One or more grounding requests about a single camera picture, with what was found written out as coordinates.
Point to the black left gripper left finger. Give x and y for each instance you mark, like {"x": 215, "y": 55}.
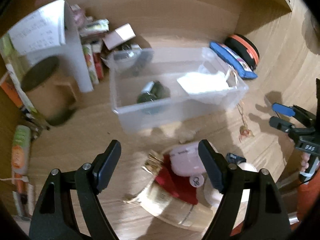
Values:
{"x": 68, "y": 206}

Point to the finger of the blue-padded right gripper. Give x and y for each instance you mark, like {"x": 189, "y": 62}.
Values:
{"x": 280, "y": 124}
{"x": 300, "y": 114}

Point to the gold chain charm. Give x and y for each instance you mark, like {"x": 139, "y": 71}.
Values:
{"x": 244, "y": 131}

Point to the red pompom keychain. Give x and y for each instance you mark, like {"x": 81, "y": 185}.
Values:
{"x": 177, "y": 186}

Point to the gold cylindrical bottle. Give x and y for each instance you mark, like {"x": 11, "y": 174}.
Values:
{"x": 159, "y": 203}

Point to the right hand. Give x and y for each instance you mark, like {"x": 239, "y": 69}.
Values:
{"x": 304, "y": 162}

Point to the green orange tube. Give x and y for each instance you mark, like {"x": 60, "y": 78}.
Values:
{"x": 20, "y": 150}

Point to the blue zip pouch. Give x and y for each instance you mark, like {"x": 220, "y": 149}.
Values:
{"x": 233, "y": 59}

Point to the black orange round case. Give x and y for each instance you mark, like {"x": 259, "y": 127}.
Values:
{"x": 244, "y": 48}

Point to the white crumpled plastic bag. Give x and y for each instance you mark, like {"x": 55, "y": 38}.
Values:
{"x": 209, "y": 88}

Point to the brown mug with lid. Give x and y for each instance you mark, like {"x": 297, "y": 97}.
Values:
{"x": 53, "y": 94}

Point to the dark small bottle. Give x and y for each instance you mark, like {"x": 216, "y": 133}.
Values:
{"x": 152, "y": 91}

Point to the clear plastic storage bin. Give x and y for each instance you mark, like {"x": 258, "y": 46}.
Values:
{"x": 131, "y": 70}

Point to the fruit pattern book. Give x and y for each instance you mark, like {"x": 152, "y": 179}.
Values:
{"x": 88, "y": 54}

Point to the white pink small box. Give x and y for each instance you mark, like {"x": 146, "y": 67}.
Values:
{"x": 118, "y": 36}

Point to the white paper sheet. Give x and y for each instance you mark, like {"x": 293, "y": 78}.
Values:
{"x": 44, "y": 28}

